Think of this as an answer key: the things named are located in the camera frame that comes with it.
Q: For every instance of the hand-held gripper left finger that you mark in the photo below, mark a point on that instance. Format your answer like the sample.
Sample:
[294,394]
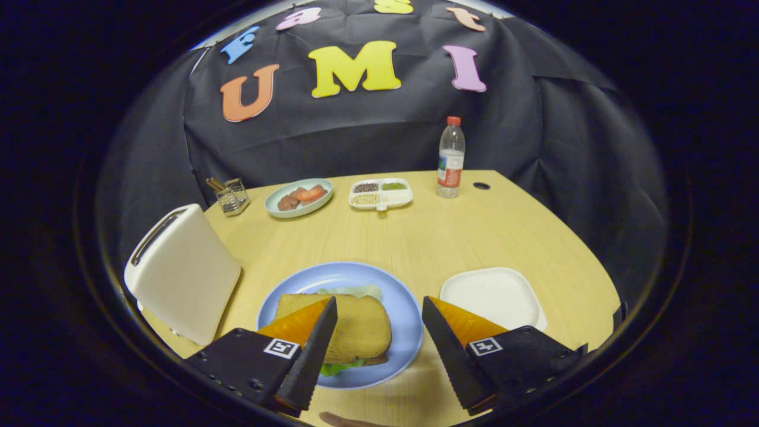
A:
[314,356]

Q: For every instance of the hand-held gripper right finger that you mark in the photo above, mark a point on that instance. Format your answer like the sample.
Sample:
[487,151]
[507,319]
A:
[450,356]

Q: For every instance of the green lettuce leaf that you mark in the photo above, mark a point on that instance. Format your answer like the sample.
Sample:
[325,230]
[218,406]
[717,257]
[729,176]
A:
[341,367]

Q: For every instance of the toasted bread slice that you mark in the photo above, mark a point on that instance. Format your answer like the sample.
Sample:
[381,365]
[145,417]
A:
[362,326]

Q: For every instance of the blue round plate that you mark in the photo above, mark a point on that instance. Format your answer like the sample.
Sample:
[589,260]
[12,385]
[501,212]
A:
[403,320]

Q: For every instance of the white square plate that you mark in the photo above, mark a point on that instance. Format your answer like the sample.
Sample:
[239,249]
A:
[492,293]

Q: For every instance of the pale green round plate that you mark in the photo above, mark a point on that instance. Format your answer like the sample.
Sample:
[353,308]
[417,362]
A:
[278,210]

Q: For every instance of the white toaster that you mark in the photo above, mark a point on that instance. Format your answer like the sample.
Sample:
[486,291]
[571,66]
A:
[184,279]

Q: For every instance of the brown meat patty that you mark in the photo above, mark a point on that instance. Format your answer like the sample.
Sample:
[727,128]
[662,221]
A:
[287,203]
[296,192]

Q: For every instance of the red tomato slice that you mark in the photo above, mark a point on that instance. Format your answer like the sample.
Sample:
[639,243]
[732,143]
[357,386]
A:
[312,194]

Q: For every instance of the white divided condiment tray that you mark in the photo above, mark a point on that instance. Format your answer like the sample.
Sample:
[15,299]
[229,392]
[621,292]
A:
[400,197]

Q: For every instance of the black desk grommet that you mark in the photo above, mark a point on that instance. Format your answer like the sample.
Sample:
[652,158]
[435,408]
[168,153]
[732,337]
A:
[481,185]

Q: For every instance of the clear bottle red cap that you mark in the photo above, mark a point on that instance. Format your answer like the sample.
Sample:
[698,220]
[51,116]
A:
[450,160]

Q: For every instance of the black backdrop cloth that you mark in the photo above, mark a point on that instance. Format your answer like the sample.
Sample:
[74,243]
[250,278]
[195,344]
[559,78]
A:
[356,136]

